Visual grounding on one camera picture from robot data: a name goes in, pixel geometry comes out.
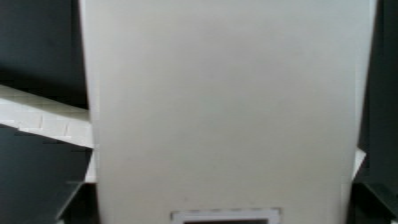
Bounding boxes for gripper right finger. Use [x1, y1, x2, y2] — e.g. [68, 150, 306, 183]
[349, 182, 398, 224]

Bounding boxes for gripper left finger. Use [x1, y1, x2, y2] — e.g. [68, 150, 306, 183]
[56, 182, 99, 224]

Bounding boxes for small white tagged box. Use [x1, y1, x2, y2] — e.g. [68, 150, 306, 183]
[81, 0, 378, 224]

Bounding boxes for white U-shaped frame wall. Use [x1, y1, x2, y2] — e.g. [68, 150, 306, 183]
[0, 85, 95, 147]

